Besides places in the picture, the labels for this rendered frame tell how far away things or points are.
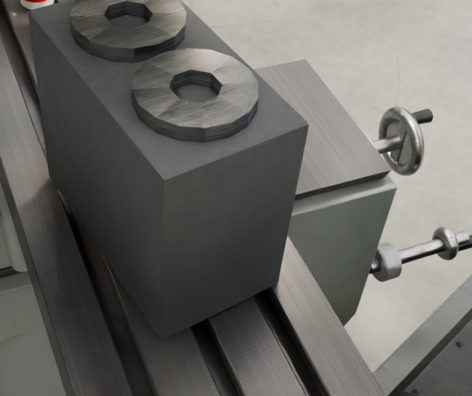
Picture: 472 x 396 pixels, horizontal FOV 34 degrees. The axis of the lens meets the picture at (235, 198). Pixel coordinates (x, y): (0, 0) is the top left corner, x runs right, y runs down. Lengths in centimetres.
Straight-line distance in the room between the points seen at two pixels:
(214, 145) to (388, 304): 143
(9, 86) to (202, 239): 38
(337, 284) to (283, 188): 68
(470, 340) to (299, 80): 47
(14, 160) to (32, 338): 35
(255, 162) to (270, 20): 222
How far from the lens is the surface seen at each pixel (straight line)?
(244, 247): 60
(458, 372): 112
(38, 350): 110
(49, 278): 69
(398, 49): 272
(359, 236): 117
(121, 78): 58
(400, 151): 132
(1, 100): 86
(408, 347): 136
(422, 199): 218
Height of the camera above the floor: 149
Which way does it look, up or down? 46 degrees down
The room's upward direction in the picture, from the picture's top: 7 degrees clockwise
